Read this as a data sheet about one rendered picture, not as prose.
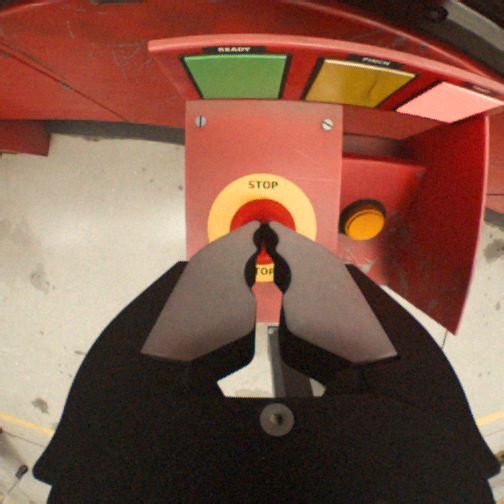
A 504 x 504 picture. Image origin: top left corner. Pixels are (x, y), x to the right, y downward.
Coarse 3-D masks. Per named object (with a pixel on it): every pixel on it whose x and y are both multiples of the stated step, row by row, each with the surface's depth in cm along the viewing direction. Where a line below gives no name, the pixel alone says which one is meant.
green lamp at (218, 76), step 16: (192, 64) 9; (208, 64) 9; (224, 64) 9; (240, 64) 9; (256, 64) 9; (272, 64) 9; (208, 80) 11; (224, 80) 11; (240, 80) 11; (256, 80) 11; (272, 80) 11; (208, 96) 13; (224, 96) 13; (240, 96) 13; (256, 96) 13; (272, 96) 13
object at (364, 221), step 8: (352, 208) 21; (360, 208) 20; (368, 208) 20; (376, 208) 20; (352, 216) 20; (360, 216) 20; (368, 216) 20; (376, 216) 20; (344, 224) 21; (352, 224) 21; (360, 224) 21; (368, 224) 21; (376, 224) 20; (352, 232) 21; (360, 232) 21; (368, 232) 21; (376, 232) 21
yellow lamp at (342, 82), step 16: (336, 64) 9; (352, 64) 9; (320, 80) 10; (336, 80) 10; (352, 80) 10; (368, 80) 10; (384, 80) 10; (400, 80) 9; (320, 96) 12; (336, 96) 12; (352, 96) 12; (368, 96) 12; (384, 96) 11
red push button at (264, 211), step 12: (252, 204) 13; (264, 204) 13; (276, 204) 13; (240, 216) 13; (252, 216) 13; (264, 216) 13; (276, 216) 13; (288, 216) 13; (264, 252) 13; (264, 264) 14
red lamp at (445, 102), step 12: (444, 84) 9; (420, 96) 11; (432, 96) 10; (444, 96) 10; (456, 96) 9; (468, 96) 9; (480, 96) 9; (408, 108) 12; (420, 108) 12; (432, 108) 11; (444, 108) 11; (456, 108) 11; (468, 108) 10; (480, 108) 10; (444, 120) 13
